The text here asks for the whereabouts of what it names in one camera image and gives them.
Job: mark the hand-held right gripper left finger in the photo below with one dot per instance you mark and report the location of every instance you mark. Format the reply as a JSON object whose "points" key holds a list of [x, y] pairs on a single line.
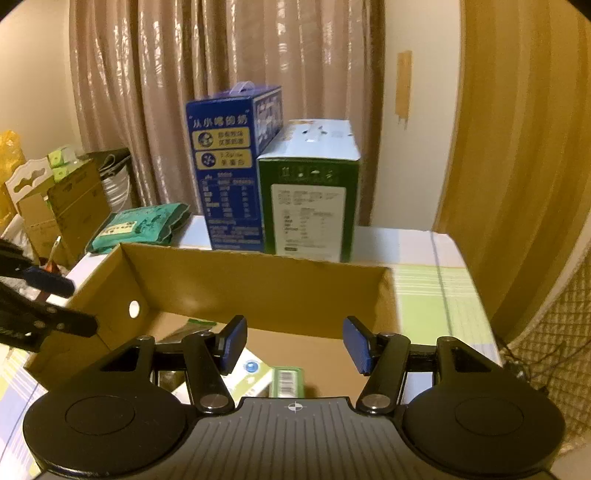
{"points": [[231, 344]]}

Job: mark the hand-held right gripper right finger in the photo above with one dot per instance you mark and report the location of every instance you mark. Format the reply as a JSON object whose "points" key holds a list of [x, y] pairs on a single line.
{"points": [[355, 344]]}

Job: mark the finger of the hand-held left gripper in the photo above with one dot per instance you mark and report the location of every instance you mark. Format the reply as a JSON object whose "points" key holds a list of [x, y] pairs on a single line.
{"points": [[69, 323], [48, 280]]}

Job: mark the plaid cloth desktop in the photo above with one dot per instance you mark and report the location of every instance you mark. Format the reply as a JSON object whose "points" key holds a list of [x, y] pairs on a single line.
{"points": [[425, 295]]}

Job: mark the red-tipped pen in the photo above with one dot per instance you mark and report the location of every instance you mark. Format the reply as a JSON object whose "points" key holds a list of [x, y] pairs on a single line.
{"points": [[53, 256]]}

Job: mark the white and green box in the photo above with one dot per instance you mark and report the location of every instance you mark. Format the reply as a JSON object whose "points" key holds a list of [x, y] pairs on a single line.
{"points": [[251, 376]]}

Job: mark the small plain cardboard box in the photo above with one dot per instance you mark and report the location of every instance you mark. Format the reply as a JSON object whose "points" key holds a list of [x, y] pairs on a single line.
{"points": [[39, 221]]}

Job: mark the green barcode packet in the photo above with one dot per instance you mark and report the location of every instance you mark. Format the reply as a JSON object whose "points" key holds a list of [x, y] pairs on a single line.
{"points": [[288, 383]]}

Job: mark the white carved chair back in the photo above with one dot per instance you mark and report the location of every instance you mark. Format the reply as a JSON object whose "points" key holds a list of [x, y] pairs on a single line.
{"points": [[27, 177]]}

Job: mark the green foil packet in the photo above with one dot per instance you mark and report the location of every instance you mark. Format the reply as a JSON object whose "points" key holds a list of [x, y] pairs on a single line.
{"points": [[138, 226]]}

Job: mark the green tissue packs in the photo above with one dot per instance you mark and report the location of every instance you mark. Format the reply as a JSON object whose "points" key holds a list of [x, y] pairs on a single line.
{"points": [[62, 159]]}

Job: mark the yellow plastic bag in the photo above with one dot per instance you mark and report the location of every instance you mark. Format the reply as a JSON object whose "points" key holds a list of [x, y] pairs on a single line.
{"points": [[9, 157]]}

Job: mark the black paper bag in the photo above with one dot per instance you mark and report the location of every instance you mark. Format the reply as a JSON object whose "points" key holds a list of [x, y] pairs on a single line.
{"points": [[106, 157]]}

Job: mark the green milk carton box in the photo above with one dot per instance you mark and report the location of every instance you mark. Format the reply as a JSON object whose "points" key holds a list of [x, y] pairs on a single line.
{"points": [[309, 207]]}

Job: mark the blue milk carton box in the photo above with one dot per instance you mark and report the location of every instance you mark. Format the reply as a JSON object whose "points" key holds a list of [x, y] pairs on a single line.
{"points": [[226, 175]]}

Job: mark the yellow quilted cloth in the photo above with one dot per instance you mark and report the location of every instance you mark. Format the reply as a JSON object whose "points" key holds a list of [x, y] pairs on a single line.
{"points": [[563, 350]]}

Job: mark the mustard yellow curtain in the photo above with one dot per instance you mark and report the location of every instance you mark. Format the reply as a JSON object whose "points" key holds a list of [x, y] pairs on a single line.
{"points": [[517, 161]]}

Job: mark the orange tape patch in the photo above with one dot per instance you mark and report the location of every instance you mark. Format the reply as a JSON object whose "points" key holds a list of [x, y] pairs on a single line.
{"points": [[404, 83]]}

